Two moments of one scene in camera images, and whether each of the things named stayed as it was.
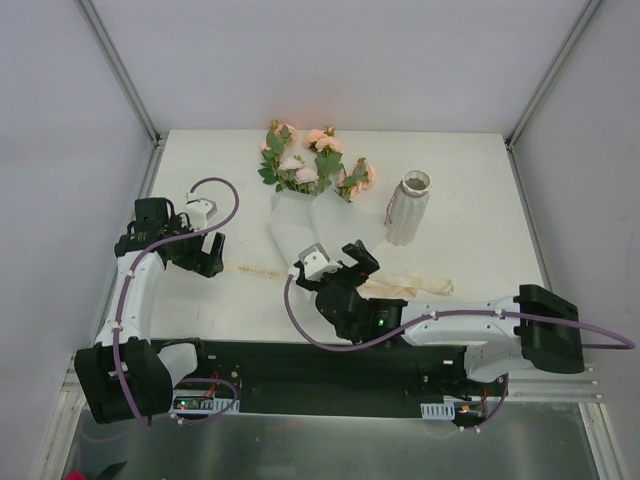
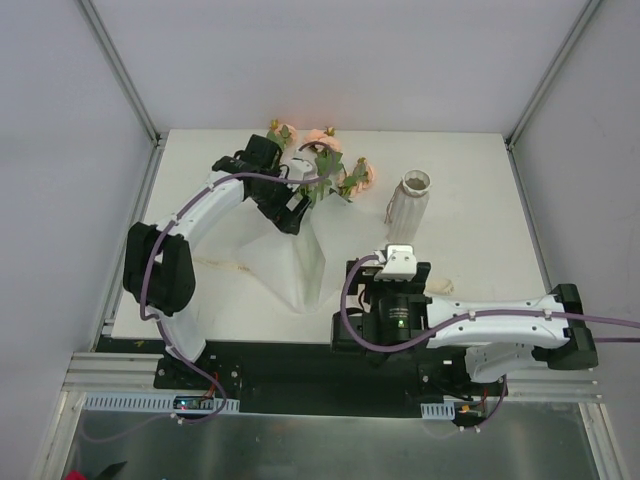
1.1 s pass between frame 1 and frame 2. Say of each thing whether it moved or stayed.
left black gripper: moved
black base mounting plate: stayed
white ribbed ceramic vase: stayed
